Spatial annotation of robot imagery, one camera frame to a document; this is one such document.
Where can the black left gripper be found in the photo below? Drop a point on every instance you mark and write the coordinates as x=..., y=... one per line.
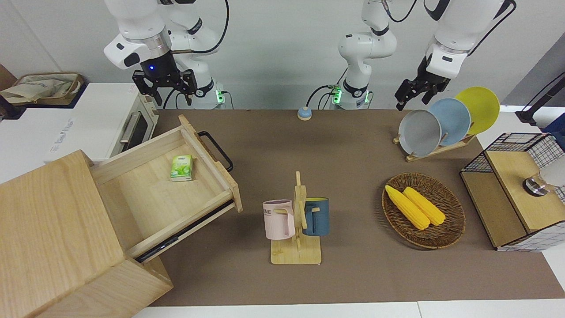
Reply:
x=430, y=77

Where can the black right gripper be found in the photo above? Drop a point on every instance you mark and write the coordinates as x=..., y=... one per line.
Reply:
x=161, y=70

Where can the light wooden drawer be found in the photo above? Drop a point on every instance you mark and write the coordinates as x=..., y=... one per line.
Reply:
x=145, y=198

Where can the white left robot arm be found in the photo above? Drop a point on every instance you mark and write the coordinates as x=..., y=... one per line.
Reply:
x=366, y=44

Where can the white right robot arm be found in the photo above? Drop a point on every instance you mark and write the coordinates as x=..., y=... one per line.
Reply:
x=132, y=17

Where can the grey plate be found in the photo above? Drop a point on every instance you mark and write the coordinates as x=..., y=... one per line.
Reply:
x=418, y=133

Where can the light blue plate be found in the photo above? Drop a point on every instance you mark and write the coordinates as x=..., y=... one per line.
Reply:
x=454, y=119

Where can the power socket with green light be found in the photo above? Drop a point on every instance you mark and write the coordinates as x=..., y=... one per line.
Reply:
x=337, y=95
x=219, y=98

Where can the wooden plate rack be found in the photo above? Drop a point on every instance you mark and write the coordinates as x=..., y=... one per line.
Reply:
x=435, y=151

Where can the yellow plate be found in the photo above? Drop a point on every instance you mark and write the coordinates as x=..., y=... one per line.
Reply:
x=483, y=106

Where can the white toaster oven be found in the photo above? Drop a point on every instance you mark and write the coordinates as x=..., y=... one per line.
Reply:
x=97, y=115

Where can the brown table mat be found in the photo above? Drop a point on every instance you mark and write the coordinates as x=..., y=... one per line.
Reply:
x=353, y=145

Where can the green tissue packet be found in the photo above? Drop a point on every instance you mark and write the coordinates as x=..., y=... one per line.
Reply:
x=182, y=168

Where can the yellow corn cob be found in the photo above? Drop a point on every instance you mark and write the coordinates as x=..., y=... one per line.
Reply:
x=426, y=206
x=406, y=206

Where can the round blue button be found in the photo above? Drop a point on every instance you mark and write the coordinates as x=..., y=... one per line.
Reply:
x=304, y=114

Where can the black stand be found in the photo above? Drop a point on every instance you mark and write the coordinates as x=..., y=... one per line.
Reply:
x=536, y=104

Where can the beige cloth bag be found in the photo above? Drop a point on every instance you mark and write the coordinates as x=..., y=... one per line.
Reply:
x=42, y=86

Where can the brown wicker basket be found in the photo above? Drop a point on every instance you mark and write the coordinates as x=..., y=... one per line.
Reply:
x=446, y=229

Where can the silver and white cylinder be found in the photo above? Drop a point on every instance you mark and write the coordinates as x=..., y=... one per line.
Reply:
x=536, y=185

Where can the blue mug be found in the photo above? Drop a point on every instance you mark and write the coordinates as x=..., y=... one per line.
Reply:
x=320, y=218

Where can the pink mug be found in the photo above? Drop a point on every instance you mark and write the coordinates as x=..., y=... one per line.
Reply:
x=278, y=221

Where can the light wooden cabinet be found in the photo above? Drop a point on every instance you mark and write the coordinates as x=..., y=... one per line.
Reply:
x=48, y=221

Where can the wooden mug rack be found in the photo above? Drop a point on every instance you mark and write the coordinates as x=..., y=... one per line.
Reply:
x=296, y=254

